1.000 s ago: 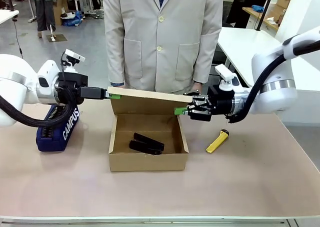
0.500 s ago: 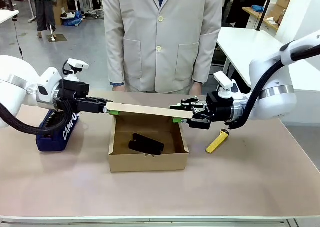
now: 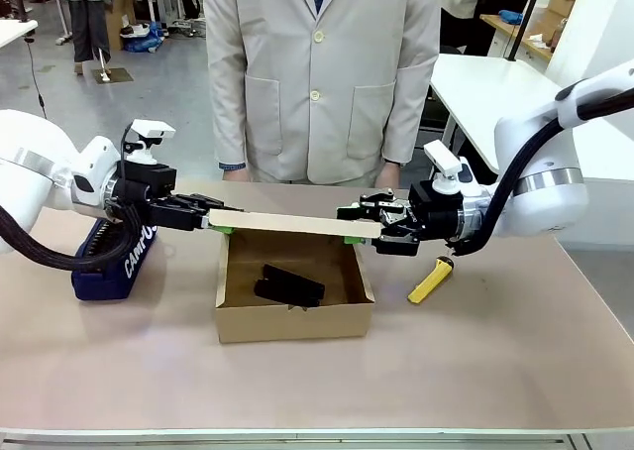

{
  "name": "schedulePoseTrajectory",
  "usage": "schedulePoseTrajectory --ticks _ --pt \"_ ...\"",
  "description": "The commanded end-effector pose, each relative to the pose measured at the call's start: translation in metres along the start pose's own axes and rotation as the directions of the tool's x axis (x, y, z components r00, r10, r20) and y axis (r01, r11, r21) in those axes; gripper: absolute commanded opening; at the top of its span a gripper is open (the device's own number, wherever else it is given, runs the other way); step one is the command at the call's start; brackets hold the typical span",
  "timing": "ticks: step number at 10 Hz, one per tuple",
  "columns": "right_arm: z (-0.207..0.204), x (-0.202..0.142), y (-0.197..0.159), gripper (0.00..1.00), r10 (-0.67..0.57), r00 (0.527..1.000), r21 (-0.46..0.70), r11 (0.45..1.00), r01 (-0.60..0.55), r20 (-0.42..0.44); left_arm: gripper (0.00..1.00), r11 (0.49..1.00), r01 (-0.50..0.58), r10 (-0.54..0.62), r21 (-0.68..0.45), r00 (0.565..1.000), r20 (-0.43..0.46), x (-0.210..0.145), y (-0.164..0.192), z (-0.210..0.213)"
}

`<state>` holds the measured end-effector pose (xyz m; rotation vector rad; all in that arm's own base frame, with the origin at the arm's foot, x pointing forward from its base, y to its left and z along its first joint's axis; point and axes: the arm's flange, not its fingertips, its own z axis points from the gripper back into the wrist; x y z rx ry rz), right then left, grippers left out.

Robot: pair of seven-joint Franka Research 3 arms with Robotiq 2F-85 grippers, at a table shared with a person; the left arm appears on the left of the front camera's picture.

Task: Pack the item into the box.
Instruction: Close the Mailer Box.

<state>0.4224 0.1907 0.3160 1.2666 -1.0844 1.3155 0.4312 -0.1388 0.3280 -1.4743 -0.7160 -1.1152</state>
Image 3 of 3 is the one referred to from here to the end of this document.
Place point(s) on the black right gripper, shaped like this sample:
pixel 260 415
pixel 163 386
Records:
pixel 438 214

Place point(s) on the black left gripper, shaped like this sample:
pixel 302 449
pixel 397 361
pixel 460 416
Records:
pixel 168 212

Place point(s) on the black pouch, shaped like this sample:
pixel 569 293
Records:
pixel 289 286

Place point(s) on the brown cardboard box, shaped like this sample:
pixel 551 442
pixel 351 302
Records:
pixel 292 323

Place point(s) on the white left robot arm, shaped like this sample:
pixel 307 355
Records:
pixel 34 172

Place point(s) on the cardboard box on floor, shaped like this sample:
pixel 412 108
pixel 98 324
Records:
pixel 115 21

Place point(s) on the person's right hand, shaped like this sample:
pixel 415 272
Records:
pixel 235 174

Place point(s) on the person's left hand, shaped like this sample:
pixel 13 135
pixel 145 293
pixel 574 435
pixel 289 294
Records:
pixel 388 175

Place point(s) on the yellow utility knife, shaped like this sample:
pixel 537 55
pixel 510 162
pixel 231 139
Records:
pixel 428 284

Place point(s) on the navy blue pencil case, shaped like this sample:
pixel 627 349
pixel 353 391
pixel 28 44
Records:
pixel 111 279

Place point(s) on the person in beige coat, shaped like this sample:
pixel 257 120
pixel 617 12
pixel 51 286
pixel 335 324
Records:
pixel 317 73

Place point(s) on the white background table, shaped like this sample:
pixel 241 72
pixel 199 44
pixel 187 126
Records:
pixel 490 85

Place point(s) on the blue bag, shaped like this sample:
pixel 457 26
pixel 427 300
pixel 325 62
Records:
pixel 143 37

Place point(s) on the background person dark clothing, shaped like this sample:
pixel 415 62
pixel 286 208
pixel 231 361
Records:
pixel 470 29

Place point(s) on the wooden background table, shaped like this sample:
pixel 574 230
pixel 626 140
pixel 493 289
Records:
pixel 510 31

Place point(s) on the background person grey coat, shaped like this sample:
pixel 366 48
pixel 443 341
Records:
pixel 86 19

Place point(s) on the blue cloth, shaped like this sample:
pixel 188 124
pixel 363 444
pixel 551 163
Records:
pixel 510 16

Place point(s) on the black tripod pole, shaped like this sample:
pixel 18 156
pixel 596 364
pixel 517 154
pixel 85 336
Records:
pixel 525 14

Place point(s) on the white side table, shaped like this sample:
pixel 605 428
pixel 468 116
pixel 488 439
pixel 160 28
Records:
pixel 15 30

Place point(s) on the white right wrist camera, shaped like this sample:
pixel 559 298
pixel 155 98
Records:
pixel 443 160

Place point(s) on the dark floor base plate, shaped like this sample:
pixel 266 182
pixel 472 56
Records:
pixel 113 76

